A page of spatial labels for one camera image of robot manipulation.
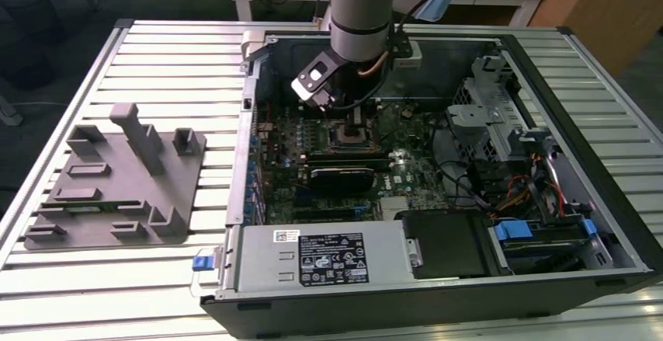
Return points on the white wrist camera black face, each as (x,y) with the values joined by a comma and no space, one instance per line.
(313,77)

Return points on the grey metal foot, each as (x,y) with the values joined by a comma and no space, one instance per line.
(9,113)

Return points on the grey parts rack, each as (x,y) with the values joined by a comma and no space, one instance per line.
(134,185)

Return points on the black plastic shroud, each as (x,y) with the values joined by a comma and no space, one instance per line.
(450,244)

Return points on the black PC case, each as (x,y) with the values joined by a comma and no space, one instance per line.
(362,314)

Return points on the wooden cabinet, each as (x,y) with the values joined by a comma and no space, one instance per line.
(611,14)

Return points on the green RAM stick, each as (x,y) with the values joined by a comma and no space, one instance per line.
(121,204)

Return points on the hard disk blue carrier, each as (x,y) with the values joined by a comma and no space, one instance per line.
(512,232)

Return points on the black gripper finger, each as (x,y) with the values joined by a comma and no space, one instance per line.
(357,129)

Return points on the white box wrist camera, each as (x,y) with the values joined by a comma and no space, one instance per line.
(408,56)

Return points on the green motherboard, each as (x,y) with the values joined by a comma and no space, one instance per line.
(413,185)

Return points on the silver power supply unit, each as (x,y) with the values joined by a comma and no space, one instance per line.
(258,255)

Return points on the CPU socket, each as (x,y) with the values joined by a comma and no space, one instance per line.
(333,145)

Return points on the silver chipset heat sink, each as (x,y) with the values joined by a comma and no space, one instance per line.
(394,206)

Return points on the black graphics card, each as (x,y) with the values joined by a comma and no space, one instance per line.
(341,183)

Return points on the silver drive cage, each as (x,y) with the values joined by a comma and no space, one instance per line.
(470,117)

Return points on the blue case latch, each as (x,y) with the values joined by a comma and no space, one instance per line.
(201,262)

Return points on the grey case hinge bracket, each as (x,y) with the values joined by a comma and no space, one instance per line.
(253,42)

